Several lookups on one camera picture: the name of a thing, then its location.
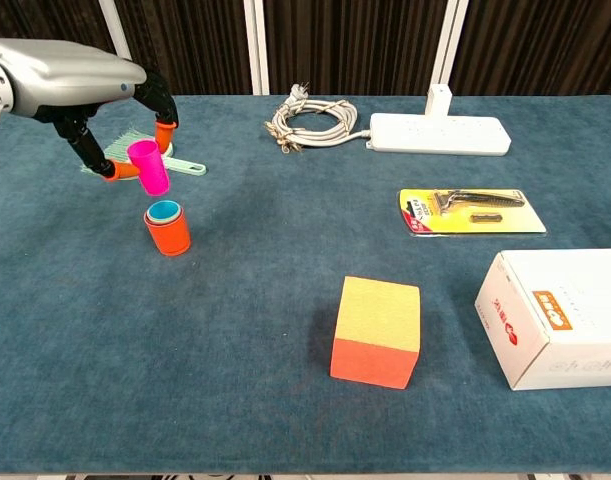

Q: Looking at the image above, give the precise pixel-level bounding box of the black and silver razor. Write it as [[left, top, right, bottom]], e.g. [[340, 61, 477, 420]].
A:
[[431, 189, 528, 216]]

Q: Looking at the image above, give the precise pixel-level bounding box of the left silver and black robot hand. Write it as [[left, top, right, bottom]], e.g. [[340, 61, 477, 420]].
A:
[[0, 37, 179, 182]]

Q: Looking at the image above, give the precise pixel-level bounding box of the yellow razor blister pack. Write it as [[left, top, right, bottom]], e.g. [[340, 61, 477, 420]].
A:
[[398, 187, 547, 238]]

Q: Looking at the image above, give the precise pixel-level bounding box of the white power strip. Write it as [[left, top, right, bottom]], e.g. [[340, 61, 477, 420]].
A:
[[365, 112, 513, 156]]

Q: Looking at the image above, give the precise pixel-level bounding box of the white frame pole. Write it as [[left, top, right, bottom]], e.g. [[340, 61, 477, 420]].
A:
[[242, 0, 271, 96], [431, 0, 470, 96], [97, 0, 144, 97]]

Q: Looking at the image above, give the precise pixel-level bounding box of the coiled grey power cable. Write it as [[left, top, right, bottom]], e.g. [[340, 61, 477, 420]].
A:
[[263, 82, 374, 155]]

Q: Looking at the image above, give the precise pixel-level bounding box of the white square bracket post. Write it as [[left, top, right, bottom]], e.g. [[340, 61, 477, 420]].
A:
[[424, 83, 454, 117]]

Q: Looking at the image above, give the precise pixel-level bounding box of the yellow and orange sponge block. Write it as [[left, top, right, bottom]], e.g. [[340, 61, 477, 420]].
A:
[[329, 275, 422, 391]]

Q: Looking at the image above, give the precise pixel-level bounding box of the white cardboard box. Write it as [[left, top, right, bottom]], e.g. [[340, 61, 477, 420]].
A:
[[474, 248, 611, 392]]

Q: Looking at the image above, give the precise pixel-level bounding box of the yellow plastic cup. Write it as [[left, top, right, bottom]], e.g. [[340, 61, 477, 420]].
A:
[[145, 199, 183, 224]]

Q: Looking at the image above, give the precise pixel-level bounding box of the dark brown pleated curtain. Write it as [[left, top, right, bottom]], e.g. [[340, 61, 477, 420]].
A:
[[0, 0, 611, 99]]

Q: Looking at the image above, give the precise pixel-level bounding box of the magenta plastic cup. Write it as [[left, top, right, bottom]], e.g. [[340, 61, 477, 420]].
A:
[[126, 139, 172, 197]]

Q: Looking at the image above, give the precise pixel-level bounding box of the teal velvet table cloth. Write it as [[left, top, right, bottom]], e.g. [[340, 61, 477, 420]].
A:
[[0, 94, 611, 475]]

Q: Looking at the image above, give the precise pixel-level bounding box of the mint green hand brush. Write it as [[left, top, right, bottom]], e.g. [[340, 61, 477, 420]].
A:
[[80, 127, 208, 177]]

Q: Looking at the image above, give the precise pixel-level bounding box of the orange plastic cup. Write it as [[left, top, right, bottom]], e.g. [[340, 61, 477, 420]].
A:
[[143, 202, 192, 257]]

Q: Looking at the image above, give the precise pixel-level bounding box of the light blue plastic cup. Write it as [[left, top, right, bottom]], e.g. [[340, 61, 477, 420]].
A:
[[147, 199, 181, 222]]

